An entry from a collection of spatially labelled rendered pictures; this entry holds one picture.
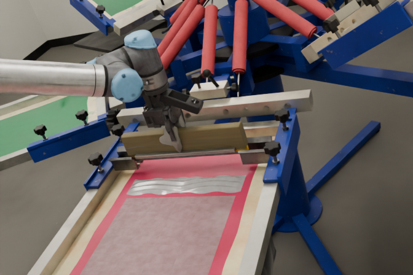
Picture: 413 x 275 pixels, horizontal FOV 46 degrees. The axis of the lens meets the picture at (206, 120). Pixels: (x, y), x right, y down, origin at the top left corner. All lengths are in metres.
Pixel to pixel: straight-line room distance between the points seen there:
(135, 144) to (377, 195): 1.55
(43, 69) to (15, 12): 5.56
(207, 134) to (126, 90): 0.33
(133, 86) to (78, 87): 0.12
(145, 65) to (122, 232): 0.45
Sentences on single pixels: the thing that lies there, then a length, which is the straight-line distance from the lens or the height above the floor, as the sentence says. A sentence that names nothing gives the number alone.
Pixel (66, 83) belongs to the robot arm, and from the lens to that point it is 1.11.
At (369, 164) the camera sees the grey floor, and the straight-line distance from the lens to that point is 2.90.
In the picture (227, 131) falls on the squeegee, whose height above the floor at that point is 1.08.
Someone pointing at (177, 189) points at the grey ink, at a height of 0.96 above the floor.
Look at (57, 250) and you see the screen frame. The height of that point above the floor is 0.99.
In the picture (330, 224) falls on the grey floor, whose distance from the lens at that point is 2.56.
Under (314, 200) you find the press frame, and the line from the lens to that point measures 2.69.
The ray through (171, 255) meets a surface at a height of 0.96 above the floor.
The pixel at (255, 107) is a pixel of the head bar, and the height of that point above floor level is 1.02.
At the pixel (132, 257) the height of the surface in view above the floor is 0.96.
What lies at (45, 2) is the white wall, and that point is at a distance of 6.77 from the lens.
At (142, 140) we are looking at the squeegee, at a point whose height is 1.08.
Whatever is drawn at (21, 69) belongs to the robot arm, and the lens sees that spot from 1.10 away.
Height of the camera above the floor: 1.77
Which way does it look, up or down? 29 degrees down
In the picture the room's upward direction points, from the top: 18 degrees counter-clockwise
